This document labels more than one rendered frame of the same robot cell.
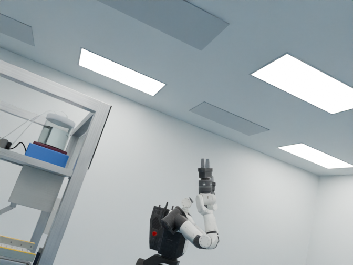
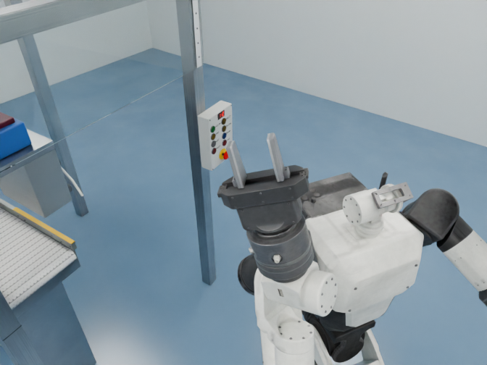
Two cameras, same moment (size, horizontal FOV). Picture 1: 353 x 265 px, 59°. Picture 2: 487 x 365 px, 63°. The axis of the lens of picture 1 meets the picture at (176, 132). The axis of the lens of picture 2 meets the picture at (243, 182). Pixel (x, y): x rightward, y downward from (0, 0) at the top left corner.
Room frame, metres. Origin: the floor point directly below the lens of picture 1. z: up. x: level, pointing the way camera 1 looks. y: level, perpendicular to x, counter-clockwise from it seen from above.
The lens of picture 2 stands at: (1.72, -0.58, 1.89)
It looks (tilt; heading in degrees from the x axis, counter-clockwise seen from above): 38 degrees down; 54
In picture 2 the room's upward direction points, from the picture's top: straight up
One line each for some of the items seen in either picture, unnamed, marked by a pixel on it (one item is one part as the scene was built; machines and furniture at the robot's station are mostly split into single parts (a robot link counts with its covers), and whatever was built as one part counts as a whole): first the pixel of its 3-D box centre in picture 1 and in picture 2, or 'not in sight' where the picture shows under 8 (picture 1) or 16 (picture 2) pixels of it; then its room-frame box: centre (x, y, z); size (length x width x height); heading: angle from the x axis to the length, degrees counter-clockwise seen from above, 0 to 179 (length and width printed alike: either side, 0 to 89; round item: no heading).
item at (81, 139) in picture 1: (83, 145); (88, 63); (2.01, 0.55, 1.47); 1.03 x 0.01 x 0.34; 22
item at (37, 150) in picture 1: (46, 155); not in sight; (1.68, 0.63, 1.32); 0.21 x 0.20 x 0.09; 22
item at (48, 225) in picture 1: (52, 215); (216, 135); (2.52, 0.72, 0.97); 0.17 x 0.06 x 0.26; 22
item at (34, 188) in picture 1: (37, 188); (27, 172); (1.77, 0.64, 1.14); 0.22 x 0.11 x 0.20; 112
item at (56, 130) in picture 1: (56, 131); not in sight; (1.68, 0.62, 1.45); 0.15 x 0.15 x 0.19
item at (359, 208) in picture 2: (186, 204); (370, 208); (2.32, -0.22, 1.32); 0.10 x 0.07 x 0.09; 167
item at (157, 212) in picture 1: (170, 230); (342, 252); (2.34, -0.16, 1.11); 0.34 x 0.30 x 0.36; 167
